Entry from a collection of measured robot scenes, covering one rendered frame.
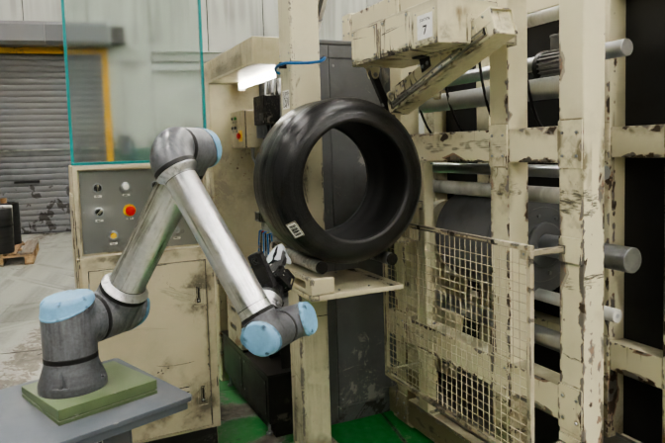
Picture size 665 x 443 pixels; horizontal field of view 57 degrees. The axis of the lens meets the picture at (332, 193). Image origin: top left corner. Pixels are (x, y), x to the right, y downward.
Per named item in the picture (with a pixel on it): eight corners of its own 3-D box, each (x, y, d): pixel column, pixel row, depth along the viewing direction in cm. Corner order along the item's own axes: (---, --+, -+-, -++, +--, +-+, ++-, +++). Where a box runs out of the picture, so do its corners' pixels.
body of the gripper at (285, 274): (276, 281, 193) (267, 311, 184) (260, 264, 189) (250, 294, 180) (296, 275, 190) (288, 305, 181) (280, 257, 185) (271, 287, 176)
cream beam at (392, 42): (350, 67, 249) (349, 31, 248) (403, 68, 260) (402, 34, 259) (435, 43, 194) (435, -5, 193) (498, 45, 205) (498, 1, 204)
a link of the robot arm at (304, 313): (306, 341, 157) (266, 349, 163) (325, 328, 168) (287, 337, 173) (295, 306, 158) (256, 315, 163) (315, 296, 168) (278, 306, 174)
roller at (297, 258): (284, 245, 241) (293, 250, 242) (278, 255, 240) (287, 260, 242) (321, 259, 209) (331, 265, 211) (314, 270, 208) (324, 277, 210)
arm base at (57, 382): (53, 404, 165) (50, 368, 165) (27, 389, 178) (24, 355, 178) (119, 383, 179) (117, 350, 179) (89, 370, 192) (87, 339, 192)
